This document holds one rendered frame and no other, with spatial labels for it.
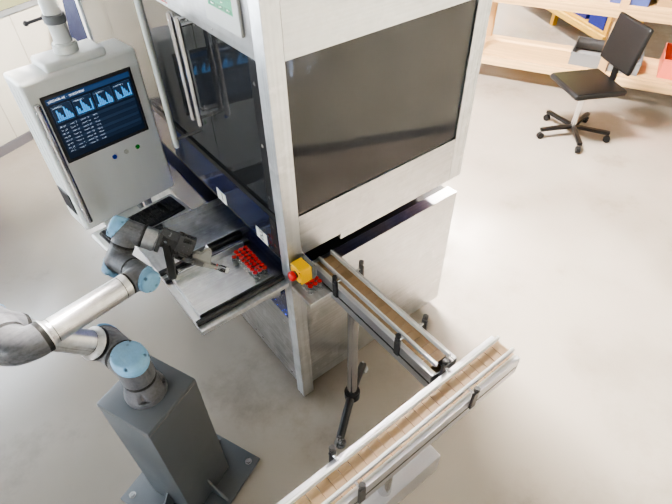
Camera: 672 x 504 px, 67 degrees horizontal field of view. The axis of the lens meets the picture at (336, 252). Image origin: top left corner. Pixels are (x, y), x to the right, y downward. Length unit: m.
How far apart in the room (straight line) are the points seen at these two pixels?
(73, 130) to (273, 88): 1.16
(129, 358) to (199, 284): 0.48
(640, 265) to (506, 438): 1.66
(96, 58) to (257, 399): 1.79
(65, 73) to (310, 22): 1.18
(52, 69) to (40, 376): 1.70
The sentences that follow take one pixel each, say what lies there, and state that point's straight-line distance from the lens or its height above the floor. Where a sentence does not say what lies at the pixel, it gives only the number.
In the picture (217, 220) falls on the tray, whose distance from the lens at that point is 2.45.
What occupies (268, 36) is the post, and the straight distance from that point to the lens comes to 1.53.
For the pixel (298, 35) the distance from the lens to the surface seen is 1.58.
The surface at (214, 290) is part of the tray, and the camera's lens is 2.13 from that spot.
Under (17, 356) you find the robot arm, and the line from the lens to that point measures 1.59.
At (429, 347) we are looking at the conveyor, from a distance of 1.85.
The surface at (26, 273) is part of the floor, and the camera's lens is 3.98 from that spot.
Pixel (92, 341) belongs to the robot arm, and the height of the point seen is 1.06.
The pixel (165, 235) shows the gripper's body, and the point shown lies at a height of 1.32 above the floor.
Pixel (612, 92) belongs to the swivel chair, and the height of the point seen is 0.50.
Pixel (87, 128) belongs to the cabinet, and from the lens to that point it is 2.53.
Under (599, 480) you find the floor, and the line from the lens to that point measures 2.86.
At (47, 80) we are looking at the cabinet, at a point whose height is 1.53.
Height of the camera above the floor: 2.42
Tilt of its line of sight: 44 degrees down
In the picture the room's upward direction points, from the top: 1 degrees counter-clockwise
